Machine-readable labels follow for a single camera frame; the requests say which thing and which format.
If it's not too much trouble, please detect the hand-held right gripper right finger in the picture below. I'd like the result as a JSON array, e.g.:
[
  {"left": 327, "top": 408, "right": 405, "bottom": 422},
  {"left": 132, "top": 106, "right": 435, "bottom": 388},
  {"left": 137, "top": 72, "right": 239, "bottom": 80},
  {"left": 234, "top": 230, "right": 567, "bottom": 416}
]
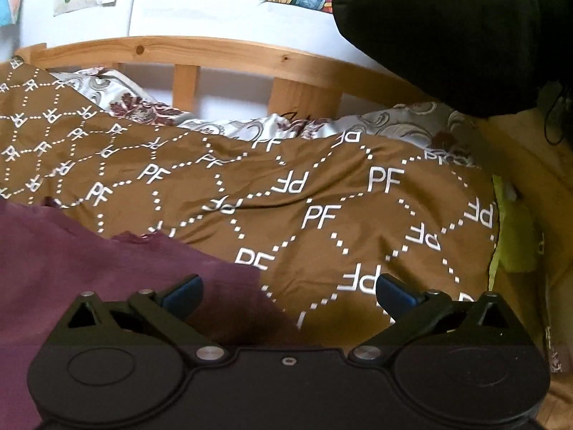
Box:
[{"left": 347, "top": 273, "right": 525, "bottom": 364}]

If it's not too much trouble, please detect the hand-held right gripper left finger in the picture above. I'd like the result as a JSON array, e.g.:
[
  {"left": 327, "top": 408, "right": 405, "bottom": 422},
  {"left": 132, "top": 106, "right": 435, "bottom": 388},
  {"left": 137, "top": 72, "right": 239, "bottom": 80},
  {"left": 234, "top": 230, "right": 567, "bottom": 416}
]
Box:
[{"left": 53, "top": 274, "right": 230, "bottom": 364}]

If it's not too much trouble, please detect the maroon long-sleeved shirt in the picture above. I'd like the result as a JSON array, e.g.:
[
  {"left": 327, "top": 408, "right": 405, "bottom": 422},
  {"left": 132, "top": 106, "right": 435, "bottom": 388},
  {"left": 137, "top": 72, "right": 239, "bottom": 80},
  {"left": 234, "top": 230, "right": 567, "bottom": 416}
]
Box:
[{"left": 0, "top": 199, "right": 307, "bottom": 430}]

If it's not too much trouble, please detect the yellow-green cloth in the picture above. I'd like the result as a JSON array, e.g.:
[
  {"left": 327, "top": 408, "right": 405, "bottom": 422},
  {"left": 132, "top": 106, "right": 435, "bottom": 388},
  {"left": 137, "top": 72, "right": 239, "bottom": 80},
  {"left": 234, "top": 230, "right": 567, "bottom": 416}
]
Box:
[{"left": 487, "top": 175, "right": 545, "bottom": 293}]

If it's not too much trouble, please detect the brown patterned blanket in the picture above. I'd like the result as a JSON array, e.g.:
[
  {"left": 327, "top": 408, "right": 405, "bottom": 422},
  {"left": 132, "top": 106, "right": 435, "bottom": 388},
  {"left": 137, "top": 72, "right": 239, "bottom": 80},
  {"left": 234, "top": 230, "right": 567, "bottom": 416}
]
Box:
[{"left": 0, "top": 56, "right": 501, "bottom": 351}]

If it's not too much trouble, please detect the floral bed sheet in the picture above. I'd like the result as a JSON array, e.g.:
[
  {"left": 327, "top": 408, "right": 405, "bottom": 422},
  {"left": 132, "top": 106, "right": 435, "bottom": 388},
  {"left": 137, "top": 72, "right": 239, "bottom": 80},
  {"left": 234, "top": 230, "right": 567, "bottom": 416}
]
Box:
[{"left": 49, "top": 67, "right": 476, "bottom": 167}]

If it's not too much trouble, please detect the black puffer jacket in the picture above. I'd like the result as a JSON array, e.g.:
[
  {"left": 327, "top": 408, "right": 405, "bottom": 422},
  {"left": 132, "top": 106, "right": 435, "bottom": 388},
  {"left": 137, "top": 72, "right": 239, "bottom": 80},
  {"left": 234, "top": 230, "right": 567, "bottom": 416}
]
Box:
[{"left": 331, "top": 0, "right": 573, "bottom": 119}]

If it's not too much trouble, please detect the black cord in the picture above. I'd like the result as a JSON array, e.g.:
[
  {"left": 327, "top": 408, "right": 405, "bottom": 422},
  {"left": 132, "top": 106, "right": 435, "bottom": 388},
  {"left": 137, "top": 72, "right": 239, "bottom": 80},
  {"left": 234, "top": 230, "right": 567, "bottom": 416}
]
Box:
[{"left": 543, "top": 81, "right": 567, "bottom": 146}]

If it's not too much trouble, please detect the wooden bed frame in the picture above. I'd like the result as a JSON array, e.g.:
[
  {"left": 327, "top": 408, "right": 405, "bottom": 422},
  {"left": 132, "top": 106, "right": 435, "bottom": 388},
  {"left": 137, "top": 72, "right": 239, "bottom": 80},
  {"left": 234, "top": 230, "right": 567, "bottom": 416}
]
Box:
[{"left": 13, "top": 36, "right": 573, "bottom": 395}]

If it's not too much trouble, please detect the curled cartoon wall poster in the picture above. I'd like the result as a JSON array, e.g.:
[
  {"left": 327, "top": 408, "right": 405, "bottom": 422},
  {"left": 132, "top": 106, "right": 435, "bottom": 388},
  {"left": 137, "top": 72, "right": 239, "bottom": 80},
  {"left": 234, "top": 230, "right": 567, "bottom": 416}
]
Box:
[{"left": 0, "top": 0, "right": 21, "bottom": 28}]

